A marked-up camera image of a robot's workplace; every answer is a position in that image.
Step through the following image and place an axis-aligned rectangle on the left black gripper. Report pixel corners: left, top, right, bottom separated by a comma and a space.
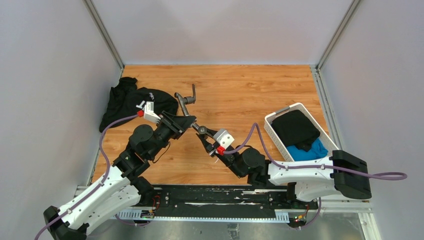
147, 110, 196, 160

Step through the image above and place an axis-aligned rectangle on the grey tee pipe fitting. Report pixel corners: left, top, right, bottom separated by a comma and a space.
190, 116, 200, 132

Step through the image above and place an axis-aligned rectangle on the grey faucet with lever handle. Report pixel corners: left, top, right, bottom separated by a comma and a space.
174, 84, 196, 116

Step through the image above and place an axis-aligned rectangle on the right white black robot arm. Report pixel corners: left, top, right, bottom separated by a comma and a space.
197, 134, 372, 209

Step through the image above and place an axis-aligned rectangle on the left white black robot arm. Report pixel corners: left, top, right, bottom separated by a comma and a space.
43, 111, 197, 240

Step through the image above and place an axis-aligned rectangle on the black cloth with white print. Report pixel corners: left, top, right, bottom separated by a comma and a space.
99, 77, 179, 132

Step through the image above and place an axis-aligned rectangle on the black cloth in basket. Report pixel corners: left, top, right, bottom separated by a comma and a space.
271, 110, 321, 152

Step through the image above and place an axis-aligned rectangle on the blue cloth in basket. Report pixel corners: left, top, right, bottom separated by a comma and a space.
286, 137, 329, 162

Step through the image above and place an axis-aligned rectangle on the white plastic basket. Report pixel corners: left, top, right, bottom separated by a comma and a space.
264, 102, 339, 162

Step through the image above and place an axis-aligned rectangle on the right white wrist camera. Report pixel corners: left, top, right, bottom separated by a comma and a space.
213, 128, 235, 150

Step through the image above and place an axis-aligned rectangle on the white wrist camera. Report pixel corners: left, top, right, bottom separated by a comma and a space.
142, 101, 161, 124
213, 128, 235, 150

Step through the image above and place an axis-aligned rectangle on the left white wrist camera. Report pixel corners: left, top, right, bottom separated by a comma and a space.
142, 101, 161, 124

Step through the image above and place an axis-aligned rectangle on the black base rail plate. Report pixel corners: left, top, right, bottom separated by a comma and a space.
111, 184, 319, 223

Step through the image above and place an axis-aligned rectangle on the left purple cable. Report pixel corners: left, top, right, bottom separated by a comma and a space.
34, 110, 145, 240

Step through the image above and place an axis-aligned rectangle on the purple cable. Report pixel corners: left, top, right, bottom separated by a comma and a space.
34, 110, 145, 240
216, 123, 408, 181

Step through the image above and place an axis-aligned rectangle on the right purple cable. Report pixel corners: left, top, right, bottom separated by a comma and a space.
216, 123, 408, 181

